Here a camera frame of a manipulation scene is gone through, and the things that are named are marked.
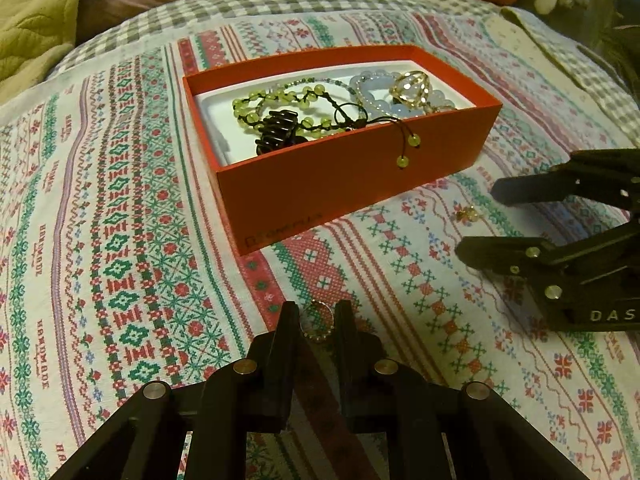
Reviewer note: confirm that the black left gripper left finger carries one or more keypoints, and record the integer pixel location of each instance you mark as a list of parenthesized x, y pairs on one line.
[(197, 431)]

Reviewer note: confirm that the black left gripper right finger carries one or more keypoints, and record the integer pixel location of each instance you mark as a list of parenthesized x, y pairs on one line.
[(432, 431)]

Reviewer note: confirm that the grey checkered bed sheet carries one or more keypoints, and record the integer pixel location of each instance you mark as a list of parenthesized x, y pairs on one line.
[(588, 71)]

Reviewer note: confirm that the black claw hair clip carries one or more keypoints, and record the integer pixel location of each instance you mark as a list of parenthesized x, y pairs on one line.
[(279, 129)]

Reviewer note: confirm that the red jewelry box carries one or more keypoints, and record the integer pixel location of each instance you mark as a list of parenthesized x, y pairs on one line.
[(267, 198)]

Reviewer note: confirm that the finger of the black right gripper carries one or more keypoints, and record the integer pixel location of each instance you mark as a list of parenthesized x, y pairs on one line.
[(609, 258), (609, 177)]

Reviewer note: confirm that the small gold flower earring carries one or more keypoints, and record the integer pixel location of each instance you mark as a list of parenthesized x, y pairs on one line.
[(467, 214)]

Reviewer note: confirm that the patterned embroidered cloth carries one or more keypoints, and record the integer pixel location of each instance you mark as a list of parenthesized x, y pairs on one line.
[(116, 268)]

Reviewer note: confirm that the beige quilted blanket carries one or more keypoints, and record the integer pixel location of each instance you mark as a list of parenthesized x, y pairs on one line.
[(35, 36)]

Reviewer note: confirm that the ring earring with pearl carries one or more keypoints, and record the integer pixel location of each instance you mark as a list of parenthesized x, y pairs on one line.
[(317, 321)]

